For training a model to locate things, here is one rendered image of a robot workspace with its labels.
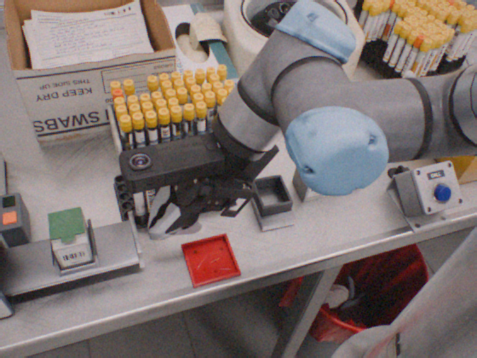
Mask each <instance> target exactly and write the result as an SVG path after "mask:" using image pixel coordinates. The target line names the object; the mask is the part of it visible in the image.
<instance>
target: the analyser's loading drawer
mask: <svg viewBox="0 0 477 358"><path fill-rule="evenodd" d="M128 215H129V220H128V221H125V222H119V223H112V224H108V225H106V226H101V227H98V228H92V223H91V220H90V218H88V220H87V222H88V230H89V237H90V243H91V247H92V251H93V255H94V259H95V261H94V262H93V263H88V264H84V265H82V266H78V267H75V268H67V269H63V270H62V268H61V266H60V264H59V262H58V261H57V258H56V255H55V254H54V250H53V246H52V243H51V241H50V237H49V239H46V240H40V241H37V242H34V243H27V244H24V245H18V246H15V247H11V248H8V249H2V250H0V291H1V292H2V294H3V295H4V296H5V297H9V296H12V295H15V294H21V293H24V292H29V291H32V290H36V289H38V288H42V287H48V286H52V285H56V284H59V283H62V282H65V281H69V280H76V279H79V278H82V277H85V276H88V275H92V274H100V273H103V272H106V271H108V270H112V269H117V268H123V267H126V266H129V265H132V264H135V263H139V265H140V268H144V267H145V263H144V258H143V253H142V249H141V244H140V241H139V235H138V231H137V228H136V225H135V219H134V217H133V211H128Z"/></svg>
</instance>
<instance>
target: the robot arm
mask: <svg viewBox="0 0 477 358"><path fill-rule="evenodd" d="M274 29H275V30H274V32H273V33H272V34H271V37H270V38H269V39H268V40H267V41H266V42H265V45H264V46H263V47H262V48H261V50H260V51H259V53H258V54H257V56H256V58H255V59H254V60H253V61H252V63H251V64H250V65H249V66H248V68H247V69H246V72H245V73H244V74H243V75H242V77H241V78H240V79H239V81H238V82H237V84H235V85H234V87H233V90H232V91H231V92H230V93H229V95H228V96H227V98H226V100H225V101H224V102H223V103H222V104H221V107H220V109H219V112H218V113H217V114H216V115H215V117H214V119H213V120H212V122H211V129H212V130H213V132H214V133H213V132H210V133H208V134H203V135H200V136H189V137H186V138H183V139H179V140H175V141H165V142H161V143H158V144H154V145H151V146H147V147H138V148H133V149H130V150H126V151H122V152H121V153H120V155H119V163H120V172H121V174H122V177H123V179H124V184H125V186H126V189H127V191H128V192H130V193H132V194H134V193H140V192H146V191H150V190H153V189H157V190H156V192H155V194H154V196H155V198H154V200H153V202H152V209H151V213H150V217H149V221H148V224H147V226H148V234H149V236H150V240H165V239H168V238H169V237H170V236H177V235H187V234H196V233H197V232H198V231H199V230H200V229H202V223H199V222H197V220H198V218H199V214H200V211H201V210H202V209H206V210H207V211H222V210H223V209H224V208H225V207H227V208H226V209H225V210H224V211H222V213H221V217H236V216H237V215H238V214H239V212H240V211H241V210H243V209H244V207H245V206H246V205H247V204H248V203H249V202H250V200H251V199H252V198H253V197H254V196H255V195H256V194H257V191H256V189H255V187H254V186H253V181H254V180H255V179H256V178H257V177H258V175H259V174H260V173H261V172H262V171H263V170H264V169H265V167H267V165H268V164H269V163H270V162H271V160H272V159H273V158H274V157H275V156H276V155H277V153H278V152H279V148H278V147H277V145H276V143H277V141H279V139H280V138H281V137H282V136H284V145H285V147H286V151H287V153H288V154H289V155H290V159H291V160H293V162H294V163H295V165H296V169H297V171H298V173H299V174H300V177H301V179H302V181H303V182H304V184H305V185H306V186H308V188H309V189H311V190H312V191H314V192H316V193H320V194H322V195H325V196H331V197H339V196H344V195H348V194H351V193H352V192H353V190H354V189H357V188H362V189H364V188H366V187H367V186H370V185H371V184H372V183H373V182H374V181H375V180H376V179H378V177H379V176H380V175H381V174H382V173H383V172H384V169H385V167H386V165H387V164H389V163H397V162H404V161H409V160H423V159H439V158H448V157H456V156H465V155H472V156H477V62H476V63H474V64H473V65H468V66H466V67H464V68H462V69H461V70H459V71H456V72H452V73H449V74H446V75H441V76H433V77H422V78H391V79H380V80H369V81H359V82H352V81H350V80H349V78H348V76H347V74H346V73H345V72H344V70H343V68H342V66H343V65H346V64H347V62H348V58H349V57H350V55H351V54H352V53H353V52H354V50H355V48H356V38H355V36H354V35H353V32H352V31H351V30H350V29H349V27H347V25H346V24H345V23H344V22H343V21H341V19H339V18H338V17H337V16H336V15H335V14H333V13H332V12H330V11H329V10H328V9H326V8H325V7H323V6H321V4H319V3H316V2H313V1H310V0H301V1H299V2H296V4H295V5H294V6H293V7H292V8H291V9H290V11H289V13H288V14H287V15H286V16H285V17H284V19H283V20H282V21H280V23H279V24H277V25H276V26H275V27H274ZM217 140H218V141H217ZM244 185H246V187H247V186H248V187H250V189H245V188H243V187H244ZM238 199H246V201H245V202H244V203H243V204H242V205H241V206H240V207H239V208H238V209H237V210H236V211H230V210H229V209H230V208H231V207H233V206H234V205H236V203H237V202H236V201H237V200H238ZM331 358H477V226H476V227H475V228H474V230H473V231H472V232H471V233H470V234H469V235H468V236H467V238H466V239H465V240H464V241H463V243H461V245H460V246H459V247H458V248H457V249H456V250H455V251H454V252H453V254H452V255H451V256H449V257H448V260H447V261H446V262H444V263H443V264H442V266H441V268H439V269H438V270H437V272H436V273H435V274H434V275H433V276H432V278H431V279H430V280H429V281H428V282H427V284H426V285H425V286H424V287H423V288H422V290H421V291H420V292H419V293H417V295H416V296H415V297H414V298H413V299H412V300H411V301H410V303H409V304H408V305H407V306H406V307H405V308H404V310H403V311H402V312H401V313H400V314H399V315H398V317H397V318H396V319H395V320H394V321H393V322H392V323H391V325H383V326H375V327H372V328H370V329H366V330H364V331H362V332H359V333H357V334H355V335H353V336H352V337H351V338H348V339H347V341H345V342H344V343H343V344H341V346H340V347H339V348H338V349H337V350H336V351H335V352H334V354H333V356H332V357H331Z"/></svg>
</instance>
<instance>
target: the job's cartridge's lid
mask: <svg viewBox="0 0 477 358"><path fill-rule="evenodd" d="M48 218H49V230H50V240H51V241H52V240H58V239H61V242H62V243H67V242H70V241H74V240H76V239H75V235H79V234H84V233H85V229H84V224H83V216H82V207H81V206H79V207H76V208H71V209H68V210H64V211H55V212H50V213H48Z"/></svg>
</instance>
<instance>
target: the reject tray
mask: <svg viewBox="0 0 477 358"><path fill-rule="evenodd" d="M181 249H182V250H183V256H184V258H185V261H186V263H187V267H188V270H189V275H190V278H191V281H192V283H193V287H194V288H197V287H200V286H207V285H210V284H213V283H216V282H218V281H221V280H229V279H231V278H234V277H237V276H240V275H241V272H240V269H239V264H238V262H237V260H236V257H235V256H234V254H233V248H232V247H231V244H230V242H229V240H228V237H227V233H225V234H220V235H217V236H210V237H208V238H204V239H201V240H196V241H193V242H187V243H183V244H181Z"/></svg>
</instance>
